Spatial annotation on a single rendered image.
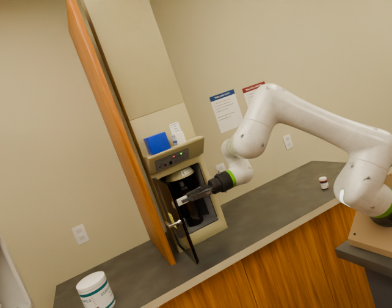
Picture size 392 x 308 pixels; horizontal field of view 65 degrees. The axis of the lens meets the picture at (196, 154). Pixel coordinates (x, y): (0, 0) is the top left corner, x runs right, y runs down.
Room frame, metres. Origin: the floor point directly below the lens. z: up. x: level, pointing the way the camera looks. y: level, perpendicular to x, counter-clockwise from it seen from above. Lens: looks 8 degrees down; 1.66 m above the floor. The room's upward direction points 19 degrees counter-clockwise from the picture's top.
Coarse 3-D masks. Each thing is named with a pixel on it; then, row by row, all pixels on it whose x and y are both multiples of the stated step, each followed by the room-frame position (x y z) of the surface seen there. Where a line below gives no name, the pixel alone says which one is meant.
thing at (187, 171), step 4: (184, 168) 1.70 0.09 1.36; (188, 168) 1.72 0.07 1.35; (176, 172) 1.68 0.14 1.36; (180, 172) 1.68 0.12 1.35; (184, 172) 1.68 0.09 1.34; (188, 172) 1.69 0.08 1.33; (192, 172) 1.71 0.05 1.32; (168, 176) 1.71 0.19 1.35; (172, 176) 1.69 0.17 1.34; (176, 176) 1.68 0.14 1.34; (180, 176) 1.67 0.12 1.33; (184, 176) 1.67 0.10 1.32; (168, 180) 1.70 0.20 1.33; (172, 180) 1.68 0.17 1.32; (176, 180) 1.67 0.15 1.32
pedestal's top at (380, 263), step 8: (336, 248) 1.15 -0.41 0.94; (344, 248) 1.13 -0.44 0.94; (352, 248) 1.11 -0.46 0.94; (360, 248) 1.10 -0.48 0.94; (344, 256) 1.11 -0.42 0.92; (352, 256) 1.08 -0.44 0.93; (360, 256) 1.05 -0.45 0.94; (368, 256) 1.03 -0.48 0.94; (376, 256) 1.02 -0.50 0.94; (384, 256) 1.01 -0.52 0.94; (360, 264) 1.05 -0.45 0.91; (368, 264) 1.02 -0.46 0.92; (376, 264) 0.99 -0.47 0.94; (384, 264) 0.97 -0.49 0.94; (384, 272) 0.96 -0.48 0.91
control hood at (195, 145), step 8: (200, 136) 1.61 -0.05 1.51; (184, 144) 1.56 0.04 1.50; (192, 144) 1.59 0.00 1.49; (200, 144) 1.62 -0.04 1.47; (160, 152) 1.53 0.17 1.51; (168, 152) 1.53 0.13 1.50; (176, 152) 1.56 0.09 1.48; (192, 152) 1.63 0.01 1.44; (200, 152) 1.66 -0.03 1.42; (152, 160) 1.51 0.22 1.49; (184, 160) 1.64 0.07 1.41; (152, 168) 1.55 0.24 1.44
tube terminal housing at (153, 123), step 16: (160, 112) 1.66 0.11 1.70; (176, 112) 1.69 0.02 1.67; (144, 128) 1.62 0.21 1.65; (160, 128) 1.65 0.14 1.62; (192, 128) 1.71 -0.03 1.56; (144, 144) 1.61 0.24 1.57; (144, 160) 1.60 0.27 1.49; (192, 160) 1.68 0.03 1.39; (160, 176) 1.62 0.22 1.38; (208, 176) 1.70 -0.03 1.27; (160, 208) 1.67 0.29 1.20; (224, 224) 1.70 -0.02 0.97; (192, 240) 1.63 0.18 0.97
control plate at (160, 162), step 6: (186, 150) 1.59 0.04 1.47; (168, 156) 1.55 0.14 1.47; (180, 156) 1.60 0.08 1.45; (186, 156) 1.63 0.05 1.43; (156, 162) 1.53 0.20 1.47; (162, 162) 1.56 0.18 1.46; (168, 162) 1.58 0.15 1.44; (174, 162) 1.60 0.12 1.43; (156, 168) 1.56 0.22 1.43; (162, 168) 1.59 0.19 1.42
